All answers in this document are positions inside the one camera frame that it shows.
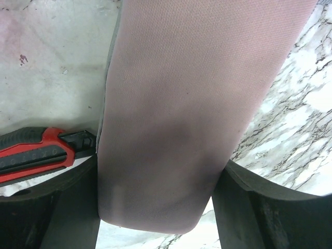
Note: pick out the pink zippered umbrella case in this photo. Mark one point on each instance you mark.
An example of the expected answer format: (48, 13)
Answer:
(184, 81)

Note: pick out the red black utility knife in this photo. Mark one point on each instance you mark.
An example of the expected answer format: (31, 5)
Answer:
(30, 152)

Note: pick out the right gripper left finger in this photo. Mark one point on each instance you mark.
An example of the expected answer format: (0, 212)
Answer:
(61, 212)

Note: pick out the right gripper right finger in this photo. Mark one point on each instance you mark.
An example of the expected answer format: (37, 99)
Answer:
(253, 212)

